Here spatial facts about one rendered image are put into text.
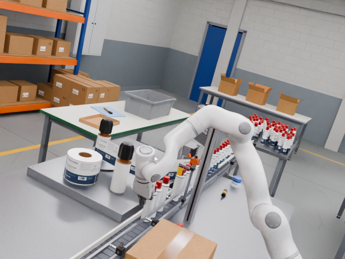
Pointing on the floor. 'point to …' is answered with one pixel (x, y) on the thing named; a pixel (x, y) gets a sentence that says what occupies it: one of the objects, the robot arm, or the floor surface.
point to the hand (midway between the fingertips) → (142, 201)
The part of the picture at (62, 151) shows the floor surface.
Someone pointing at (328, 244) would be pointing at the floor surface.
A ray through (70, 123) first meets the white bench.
